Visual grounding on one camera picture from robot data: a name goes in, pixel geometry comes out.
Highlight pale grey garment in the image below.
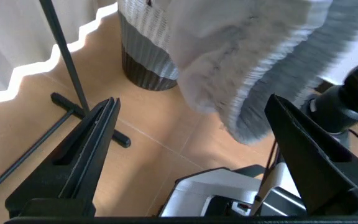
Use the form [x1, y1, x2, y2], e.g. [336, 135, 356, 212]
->
[166, 0, 358, 146]

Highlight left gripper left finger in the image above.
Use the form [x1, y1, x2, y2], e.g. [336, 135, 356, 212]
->
[4, 97, 121, 219]

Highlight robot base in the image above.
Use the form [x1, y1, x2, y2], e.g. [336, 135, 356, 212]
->
[158, 57, 358, 218]

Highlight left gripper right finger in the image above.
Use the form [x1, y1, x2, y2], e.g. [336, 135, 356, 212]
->
[264, 93, 358, 217]

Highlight white laundry basket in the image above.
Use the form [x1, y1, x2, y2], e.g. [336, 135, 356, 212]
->
[117, 0, 180, 91]

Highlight black clothes rack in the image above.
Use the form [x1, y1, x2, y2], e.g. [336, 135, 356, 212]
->
[0, 0, 132, 205]

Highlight beige curtain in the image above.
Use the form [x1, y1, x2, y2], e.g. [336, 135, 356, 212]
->
[0, 0, 117, 94]

